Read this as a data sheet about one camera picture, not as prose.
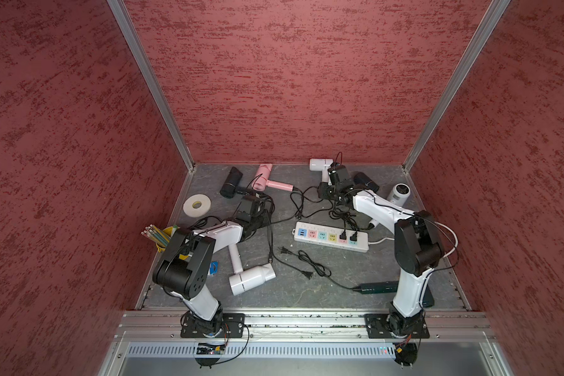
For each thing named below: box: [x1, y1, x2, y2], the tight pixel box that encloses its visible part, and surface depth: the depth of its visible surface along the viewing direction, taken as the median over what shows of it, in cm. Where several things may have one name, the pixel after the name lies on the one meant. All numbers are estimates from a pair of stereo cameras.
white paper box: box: [207, 260, 219, 275], surface depth 87 cm
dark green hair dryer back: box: [353, 171, 380, 193], surface depth 116 cm
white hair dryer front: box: [228, 243, 277, 297], surface depth 81 cm
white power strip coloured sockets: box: [291, 220, 370, 253], surface depth 94 cm
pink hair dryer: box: [251, 163, 294, 192], surface depth 112 cm
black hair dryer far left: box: [219, 166, 250, 199], surface depth 111 cm
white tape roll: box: [182, 193, 212, 218], surface depth 106 cm
